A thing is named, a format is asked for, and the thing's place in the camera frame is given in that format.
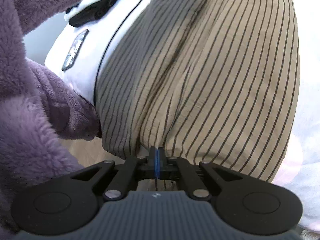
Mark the grey pink-dotted bedspread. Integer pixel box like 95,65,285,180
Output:
45,0,319,232

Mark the beige black-striped shirt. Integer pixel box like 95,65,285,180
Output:
95,0,299,182

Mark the purple fleece sleeve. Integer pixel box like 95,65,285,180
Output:
1,0,99,239

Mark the black smartphone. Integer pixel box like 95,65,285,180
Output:
61,29,89,72

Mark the black cable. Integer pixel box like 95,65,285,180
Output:
93,0,158,106

